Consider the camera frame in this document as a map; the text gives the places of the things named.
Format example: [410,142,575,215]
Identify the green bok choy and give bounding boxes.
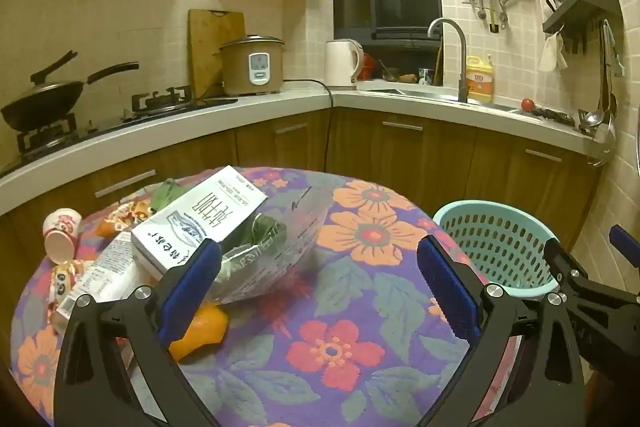
[149,178,193,212]

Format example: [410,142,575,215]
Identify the black wok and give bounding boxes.
[0,50,141,132]

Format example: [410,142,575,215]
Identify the dark wall rack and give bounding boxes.
[542,0,621,52]

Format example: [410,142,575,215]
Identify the white countertop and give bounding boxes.
[0,84,603,218]

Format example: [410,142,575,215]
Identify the yellow detergent bottle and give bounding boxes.
[466,55,495,104]

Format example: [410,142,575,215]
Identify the steel ladle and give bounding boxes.
[577,19,619,168]

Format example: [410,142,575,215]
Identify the white electric kettle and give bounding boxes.
[325,38,365,88]

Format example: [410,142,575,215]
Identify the vegetable leaves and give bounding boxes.
[220,213,288,278]

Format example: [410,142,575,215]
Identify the teal plastic basket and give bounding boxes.
[432,201,563,303]

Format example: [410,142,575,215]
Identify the white hanging cloth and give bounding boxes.
[539,32,570,72]

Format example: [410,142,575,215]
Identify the black power cable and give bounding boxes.
[282,78,333,172]

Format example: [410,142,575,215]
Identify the black gas stove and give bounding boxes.
[0,87,241,172]

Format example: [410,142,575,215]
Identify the panda print wrapper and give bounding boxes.
[47,259,96,333]

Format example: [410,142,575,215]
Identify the white plastic packet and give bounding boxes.
[57,232,151,323]

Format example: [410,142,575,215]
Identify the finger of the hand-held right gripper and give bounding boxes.
[544,237,591,294]
[608,224,640,267]

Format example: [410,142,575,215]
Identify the wooden cutting board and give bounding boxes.
[187,8,247,100]

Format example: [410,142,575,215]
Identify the white milk carton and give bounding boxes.
[131,165,268,280]

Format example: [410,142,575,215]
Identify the wooden base cabinets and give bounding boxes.
[0,107,603,268]

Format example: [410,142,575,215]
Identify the crumpled snack wrappers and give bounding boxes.
[102,201,151,233]

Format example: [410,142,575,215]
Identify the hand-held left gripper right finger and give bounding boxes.
[416,234,586,427]

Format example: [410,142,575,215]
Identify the printed paper cup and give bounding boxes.
[42,207,83,263]

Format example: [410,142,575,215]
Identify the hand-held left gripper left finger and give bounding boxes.
[52,238,223,427]

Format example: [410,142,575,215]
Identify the brown rice cooker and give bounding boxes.
[214,34,286,96]

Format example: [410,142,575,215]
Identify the steel faucet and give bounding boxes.
[427,18,469,104]

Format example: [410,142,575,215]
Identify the clear plastic bag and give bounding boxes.
[202,187,333,305]

